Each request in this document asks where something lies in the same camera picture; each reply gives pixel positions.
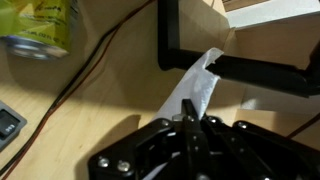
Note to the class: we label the black metal stand frame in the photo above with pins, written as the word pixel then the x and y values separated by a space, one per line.
pixel 168 33

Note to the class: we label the dark mechanical keyboard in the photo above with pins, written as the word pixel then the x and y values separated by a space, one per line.
pixel 10 125

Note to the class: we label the white paper sheet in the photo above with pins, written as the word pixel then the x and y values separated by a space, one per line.
pixel 196 86

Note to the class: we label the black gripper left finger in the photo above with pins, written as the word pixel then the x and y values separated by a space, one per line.
pixel 133 150

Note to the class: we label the crushed yellow drink can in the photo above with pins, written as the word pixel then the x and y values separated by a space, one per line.
pixel 43 23

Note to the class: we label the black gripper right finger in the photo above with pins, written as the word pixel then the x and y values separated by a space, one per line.
pixel 253 153

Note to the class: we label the white ledge board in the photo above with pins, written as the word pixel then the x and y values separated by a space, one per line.
pixel 273 13

